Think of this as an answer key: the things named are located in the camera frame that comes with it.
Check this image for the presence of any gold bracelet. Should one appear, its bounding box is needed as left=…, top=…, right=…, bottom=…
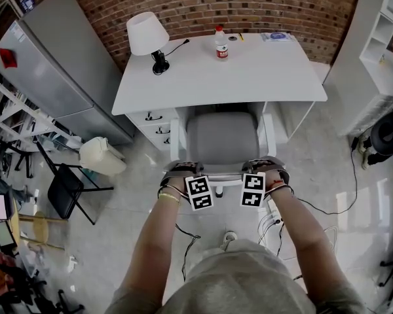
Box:
left=158, top=192, right=182, bottom=206

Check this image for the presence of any white table lamp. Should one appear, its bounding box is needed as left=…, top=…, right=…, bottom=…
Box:
left=126, top=11, right=171, bottom=76

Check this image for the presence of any grey refrigerator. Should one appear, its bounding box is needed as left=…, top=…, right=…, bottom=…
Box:
left=0, top=0, right=136, bottom=146

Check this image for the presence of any long black floor cable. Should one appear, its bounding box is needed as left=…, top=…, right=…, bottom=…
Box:
left=293, top=135, right=360, bottom=216

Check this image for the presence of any person's left forearm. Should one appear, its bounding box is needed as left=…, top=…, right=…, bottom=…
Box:
left=117, top=184, right=185, bottom=309

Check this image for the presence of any black lamp cable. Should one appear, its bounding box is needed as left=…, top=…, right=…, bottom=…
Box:
left=162, top=38, right=191, bottom=58

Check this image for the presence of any black round swivel stool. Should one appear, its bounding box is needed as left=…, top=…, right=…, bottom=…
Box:
left=369, top=107, right=393, bottom=157

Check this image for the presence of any blue and white booklet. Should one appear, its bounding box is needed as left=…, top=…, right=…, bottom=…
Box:
left=259, top=31, right=296, bottom=43

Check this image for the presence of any white power strip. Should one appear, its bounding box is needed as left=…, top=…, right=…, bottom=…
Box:
left=266, top=199, right=283, bottom=224

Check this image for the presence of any white desk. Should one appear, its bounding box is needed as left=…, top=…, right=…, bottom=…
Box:
left=111, top=32, right=329, bottom=151

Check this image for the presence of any person's grey shoe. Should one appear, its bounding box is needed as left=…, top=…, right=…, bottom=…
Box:
left=222, top=230, right=239, bottom=251

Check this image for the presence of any white trash bin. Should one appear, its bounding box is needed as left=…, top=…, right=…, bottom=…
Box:
left=79, top=136, right=128, bottom=177

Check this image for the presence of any black folding chair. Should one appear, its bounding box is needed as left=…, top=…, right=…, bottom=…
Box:
left=35, top=140, right=115, bottom=226

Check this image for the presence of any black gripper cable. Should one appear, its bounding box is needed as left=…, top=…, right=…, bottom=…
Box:
left=174, top=222, right=202, bottom=283

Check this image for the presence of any person's grey shirt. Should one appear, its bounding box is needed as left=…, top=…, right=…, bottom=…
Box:
left=103, top=238, right=368, bottom=314

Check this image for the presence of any grey office chair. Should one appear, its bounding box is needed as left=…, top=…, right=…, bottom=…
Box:
left=169, top=111, right=278, bottom=198

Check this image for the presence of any person's right forearm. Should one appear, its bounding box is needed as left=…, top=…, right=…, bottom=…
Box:
left=267, top=183, right=350, bottom=307

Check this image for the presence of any clear red-label water bottle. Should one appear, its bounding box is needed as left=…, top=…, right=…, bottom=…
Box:
left=214, top=25, right=229, bottom=62

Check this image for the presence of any red paper square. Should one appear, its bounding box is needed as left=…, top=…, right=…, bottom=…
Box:
left=0, top=47, right=18, bottom=69

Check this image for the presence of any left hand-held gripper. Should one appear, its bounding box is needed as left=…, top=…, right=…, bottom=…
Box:
left=160, top=160, right=215, bottom=213

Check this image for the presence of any tablet with pink screen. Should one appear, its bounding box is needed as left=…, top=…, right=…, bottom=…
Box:
left=0, top=191, right=14, bottom=222

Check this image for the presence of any white cube shelf unit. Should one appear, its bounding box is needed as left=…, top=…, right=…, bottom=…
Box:
left=323, top=0, right=393, bottom=137

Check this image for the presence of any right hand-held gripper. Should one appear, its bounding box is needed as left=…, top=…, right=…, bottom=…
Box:
left=240, top=155, right=291, bottom=209

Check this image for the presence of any white open shelf rack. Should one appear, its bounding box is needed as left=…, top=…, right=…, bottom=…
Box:
left=0, top=59, right=83, bottom=154

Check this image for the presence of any clear blue-label water bottle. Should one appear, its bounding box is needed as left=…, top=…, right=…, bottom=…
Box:
left=17, top=0, right=37, bottom=13

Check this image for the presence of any wooden round stool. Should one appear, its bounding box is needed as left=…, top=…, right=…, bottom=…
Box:
left=17, top=210, right=67, bottom=251

